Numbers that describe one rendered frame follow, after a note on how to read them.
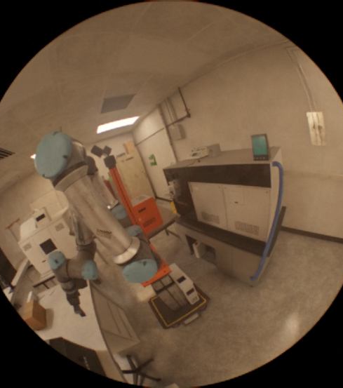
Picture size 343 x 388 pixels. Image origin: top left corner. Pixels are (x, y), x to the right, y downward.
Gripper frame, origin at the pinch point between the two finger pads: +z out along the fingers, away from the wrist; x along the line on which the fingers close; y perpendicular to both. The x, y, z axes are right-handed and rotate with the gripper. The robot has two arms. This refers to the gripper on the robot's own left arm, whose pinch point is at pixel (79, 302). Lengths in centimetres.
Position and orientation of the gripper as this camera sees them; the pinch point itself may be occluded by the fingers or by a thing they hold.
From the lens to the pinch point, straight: 77.1
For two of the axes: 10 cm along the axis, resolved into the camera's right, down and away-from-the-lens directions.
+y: -7.7, 0.4, -6.3
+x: 6.2, 2.1, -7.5
